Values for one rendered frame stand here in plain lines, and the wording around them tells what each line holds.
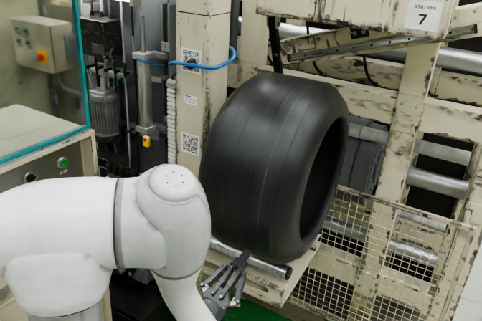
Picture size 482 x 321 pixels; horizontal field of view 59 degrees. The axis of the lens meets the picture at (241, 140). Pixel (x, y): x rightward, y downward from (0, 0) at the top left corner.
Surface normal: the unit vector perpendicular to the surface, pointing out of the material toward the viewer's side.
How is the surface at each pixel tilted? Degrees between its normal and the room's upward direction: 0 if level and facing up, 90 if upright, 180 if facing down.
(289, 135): 46
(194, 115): 90
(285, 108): 29
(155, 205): 70
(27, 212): 38
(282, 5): 90
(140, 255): 105
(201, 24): 90
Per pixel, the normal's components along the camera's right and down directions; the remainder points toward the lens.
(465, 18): -0.49, 0.34
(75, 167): 0.87, 0.26
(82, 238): 0.22, 0.05
